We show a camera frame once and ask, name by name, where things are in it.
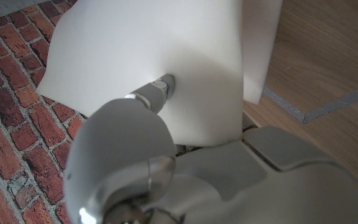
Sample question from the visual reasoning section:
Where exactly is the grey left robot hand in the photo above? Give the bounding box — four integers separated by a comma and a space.
63, 73, 358, 224

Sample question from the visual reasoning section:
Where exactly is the white memory foam sheet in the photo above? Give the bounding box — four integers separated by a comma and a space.
35, 0, 284, 147

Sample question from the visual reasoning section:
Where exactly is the red brick printed backdrop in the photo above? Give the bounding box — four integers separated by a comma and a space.
0, 0, 88, 224

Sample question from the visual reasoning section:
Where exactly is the grey tape strip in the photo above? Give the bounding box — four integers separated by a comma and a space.
301, 79, 358, 124
262, 85, 307, 124

